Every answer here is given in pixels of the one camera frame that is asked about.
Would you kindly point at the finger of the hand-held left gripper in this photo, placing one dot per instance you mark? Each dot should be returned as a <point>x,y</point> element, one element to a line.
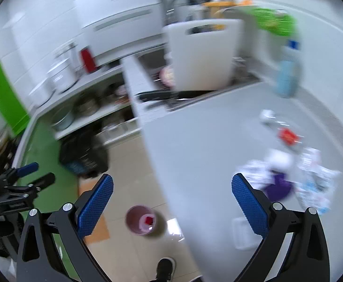
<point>43,179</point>
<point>27,169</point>

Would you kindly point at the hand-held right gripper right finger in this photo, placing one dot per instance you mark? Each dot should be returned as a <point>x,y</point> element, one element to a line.
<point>249,205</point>

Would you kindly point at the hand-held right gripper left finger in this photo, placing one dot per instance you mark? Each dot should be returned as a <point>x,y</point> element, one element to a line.
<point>96,202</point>

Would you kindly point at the pink trash bin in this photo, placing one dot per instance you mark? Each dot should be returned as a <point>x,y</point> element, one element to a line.
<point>137,220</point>

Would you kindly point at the clear plastic bottle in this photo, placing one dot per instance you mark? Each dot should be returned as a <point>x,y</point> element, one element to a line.
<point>287,135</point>

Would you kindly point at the person's left hand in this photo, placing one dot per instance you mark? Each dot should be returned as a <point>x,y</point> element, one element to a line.
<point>1,236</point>

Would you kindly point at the purple wrapper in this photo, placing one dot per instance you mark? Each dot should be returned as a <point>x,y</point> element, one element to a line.
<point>277,188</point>

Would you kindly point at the white printed wrapper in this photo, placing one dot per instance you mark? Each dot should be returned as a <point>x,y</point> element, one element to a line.
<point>255,171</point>

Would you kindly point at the black bag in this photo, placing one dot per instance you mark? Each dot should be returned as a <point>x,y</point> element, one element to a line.
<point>83,155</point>

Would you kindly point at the white crumpled paper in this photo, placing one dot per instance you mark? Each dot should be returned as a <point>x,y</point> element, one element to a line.
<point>278,158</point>

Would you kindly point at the grey-blue pot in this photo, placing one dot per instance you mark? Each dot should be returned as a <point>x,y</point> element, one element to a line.
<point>62,120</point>

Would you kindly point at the white and blue wrapper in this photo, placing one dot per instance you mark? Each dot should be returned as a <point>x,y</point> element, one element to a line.
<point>315,182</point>

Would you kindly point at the white lidded pot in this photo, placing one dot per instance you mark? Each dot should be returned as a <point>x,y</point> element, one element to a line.
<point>40,94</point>

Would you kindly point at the steel pot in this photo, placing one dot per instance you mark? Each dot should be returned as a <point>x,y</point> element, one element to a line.
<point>85,105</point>

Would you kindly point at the white kitchen shelf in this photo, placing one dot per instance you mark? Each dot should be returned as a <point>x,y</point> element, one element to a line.
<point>80,92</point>

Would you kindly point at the person's black shoe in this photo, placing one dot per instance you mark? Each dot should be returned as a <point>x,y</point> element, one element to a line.
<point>165,268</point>

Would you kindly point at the white rice cooker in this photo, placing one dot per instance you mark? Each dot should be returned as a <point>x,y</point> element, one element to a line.
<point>61,76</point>

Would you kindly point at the red container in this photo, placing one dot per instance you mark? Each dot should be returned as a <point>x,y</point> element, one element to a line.
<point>88,60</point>

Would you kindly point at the blue detergent bottle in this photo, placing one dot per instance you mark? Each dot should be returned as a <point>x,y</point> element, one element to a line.
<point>287,76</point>

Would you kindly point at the pink dish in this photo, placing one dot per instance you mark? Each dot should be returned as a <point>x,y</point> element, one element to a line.
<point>168,77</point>

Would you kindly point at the white cutting board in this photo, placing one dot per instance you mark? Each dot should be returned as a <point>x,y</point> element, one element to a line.
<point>200,61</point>

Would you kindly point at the steel kitchen sink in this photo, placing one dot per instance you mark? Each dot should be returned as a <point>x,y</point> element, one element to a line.
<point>152,60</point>

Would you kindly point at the white range hood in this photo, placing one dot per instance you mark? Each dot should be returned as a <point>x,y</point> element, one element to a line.
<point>115,17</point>

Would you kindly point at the green plastic bag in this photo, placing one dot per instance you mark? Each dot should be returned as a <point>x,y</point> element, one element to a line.
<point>274,20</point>

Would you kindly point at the orange plastic basket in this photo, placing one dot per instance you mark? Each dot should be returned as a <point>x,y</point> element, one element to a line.
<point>218,3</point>

